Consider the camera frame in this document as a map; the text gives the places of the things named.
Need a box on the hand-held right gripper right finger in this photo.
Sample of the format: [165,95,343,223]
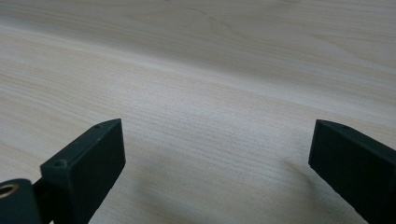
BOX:
[308,119,396,224]

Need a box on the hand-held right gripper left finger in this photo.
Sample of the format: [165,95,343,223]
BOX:
[39,118,127,224]

